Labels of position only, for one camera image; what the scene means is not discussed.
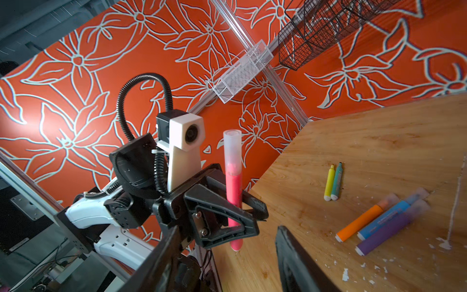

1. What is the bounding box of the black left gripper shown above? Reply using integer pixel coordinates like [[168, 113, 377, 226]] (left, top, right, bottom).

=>
[[153, 164, 269, 249]]

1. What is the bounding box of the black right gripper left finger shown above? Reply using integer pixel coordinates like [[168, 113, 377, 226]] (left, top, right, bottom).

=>
[[119, 226, 182, 292]]

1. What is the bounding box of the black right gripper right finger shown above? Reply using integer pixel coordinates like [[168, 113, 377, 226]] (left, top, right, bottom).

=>
[[275, 226, 339, 292]]

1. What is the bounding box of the pink pen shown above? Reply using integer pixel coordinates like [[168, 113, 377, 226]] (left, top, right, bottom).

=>
[[223, 129, 244, 252]]

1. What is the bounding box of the purple pen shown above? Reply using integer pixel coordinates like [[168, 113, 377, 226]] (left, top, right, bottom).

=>
[[355, 200, 431, 256]]

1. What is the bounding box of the yellow pen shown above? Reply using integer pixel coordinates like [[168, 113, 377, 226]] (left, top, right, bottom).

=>
[[323, 164, 335, 201]]

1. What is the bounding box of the blue pen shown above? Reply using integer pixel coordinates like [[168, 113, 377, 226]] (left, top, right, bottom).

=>
[[358, 187, 430, 241]]

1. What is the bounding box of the orange pen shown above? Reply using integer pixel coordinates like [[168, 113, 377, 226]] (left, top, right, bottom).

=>
[[335, 193, 400, 243]]

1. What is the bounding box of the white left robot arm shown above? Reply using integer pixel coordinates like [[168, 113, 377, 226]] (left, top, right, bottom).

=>
[[56, 73, 269, 269]]

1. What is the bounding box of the green pen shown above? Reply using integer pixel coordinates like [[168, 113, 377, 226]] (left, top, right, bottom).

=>
[[330, 163, 343, 201]]

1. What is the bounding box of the white mesh basket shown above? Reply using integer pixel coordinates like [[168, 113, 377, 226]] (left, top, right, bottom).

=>
[[213, 40, 273, 104]]

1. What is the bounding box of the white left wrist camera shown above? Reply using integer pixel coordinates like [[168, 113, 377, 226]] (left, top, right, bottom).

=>
[[157, 109, 206, 192]]

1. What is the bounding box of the black wire basket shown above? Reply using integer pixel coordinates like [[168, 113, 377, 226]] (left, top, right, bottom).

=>
[[278, 1, 397, 71]]

